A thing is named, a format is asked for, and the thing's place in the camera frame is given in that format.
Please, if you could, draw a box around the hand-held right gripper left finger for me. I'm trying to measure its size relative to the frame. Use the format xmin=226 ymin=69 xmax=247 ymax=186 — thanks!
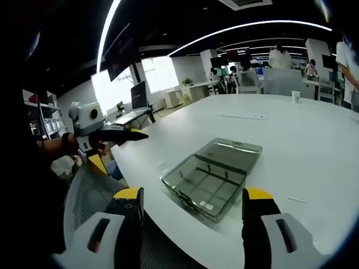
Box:
xmin=52 ymin=187 xmax=145 ymax=269

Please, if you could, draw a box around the person's left hand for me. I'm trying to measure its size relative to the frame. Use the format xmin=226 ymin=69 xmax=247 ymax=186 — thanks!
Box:
xmin=94 ymin=141 xmax=112 ymax=157

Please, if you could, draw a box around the grey transparent guide fixture box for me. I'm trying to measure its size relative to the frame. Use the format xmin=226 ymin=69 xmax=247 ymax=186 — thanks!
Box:
xmin=160 ymin=137 xmax=264 ymax=224

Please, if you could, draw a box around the hanging dark display screen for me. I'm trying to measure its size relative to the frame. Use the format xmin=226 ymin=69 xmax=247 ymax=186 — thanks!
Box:
xmin=103 ymin=23 xmax=141 ymax=82

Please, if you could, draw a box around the metal storage shelf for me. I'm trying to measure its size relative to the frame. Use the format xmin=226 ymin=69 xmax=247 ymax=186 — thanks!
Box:
xmin=22 ymin=89 xmax=68 ymax=140

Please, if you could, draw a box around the white office chair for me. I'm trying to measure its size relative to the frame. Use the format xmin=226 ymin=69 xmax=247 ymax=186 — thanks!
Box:
xmin=317 ymin=78 xmax=336 ymax=103
xmin=237 ymin=69 xmax=265 ymax=95

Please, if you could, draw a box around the curved ceiling light strip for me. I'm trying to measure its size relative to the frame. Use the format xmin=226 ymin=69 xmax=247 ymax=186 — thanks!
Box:
xmin=168 ymin=20 xmax=333 ymax=58
xmin=96 ymin=0 xmax=125 ymax=74

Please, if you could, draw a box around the ceiling air vent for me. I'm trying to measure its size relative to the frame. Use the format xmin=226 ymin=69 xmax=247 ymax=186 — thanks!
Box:
xmin=218 ymin=0 xmax=273 ymax=11

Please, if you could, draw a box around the black desk monitor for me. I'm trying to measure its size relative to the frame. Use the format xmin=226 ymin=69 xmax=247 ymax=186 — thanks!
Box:
xmin=130 ymin=81 xmax=149 ymax=110

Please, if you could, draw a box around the long white flat strip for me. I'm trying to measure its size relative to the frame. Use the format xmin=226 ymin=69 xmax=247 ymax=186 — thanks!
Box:
xmin=216 ymin=112 xmax=268 ymax=121

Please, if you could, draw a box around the grey mesh office chair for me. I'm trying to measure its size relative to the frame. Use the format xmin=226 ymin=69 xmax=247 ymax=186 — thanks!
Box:
xmin=63 ymin=164 xmax=130 ymax=250

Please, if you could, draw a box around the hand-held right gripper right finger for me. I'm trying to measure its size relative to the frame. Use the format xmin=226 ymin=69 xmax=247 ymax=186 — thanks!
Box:
xmin=241 ymin=187 xmax=332 ymax=269

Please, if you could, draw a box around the grey desk partition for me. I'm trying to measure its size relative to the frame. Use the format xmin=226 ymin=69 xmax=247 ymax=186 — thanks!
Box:
xmin=263 ymin=68 xmax=304 ymax=96

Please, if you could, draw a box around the person's dark clothing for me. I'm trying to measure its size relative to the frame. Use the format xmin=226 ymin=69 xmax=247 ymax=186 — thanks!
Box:
xmin=0 ymin=27 xmax=70 ymax=269

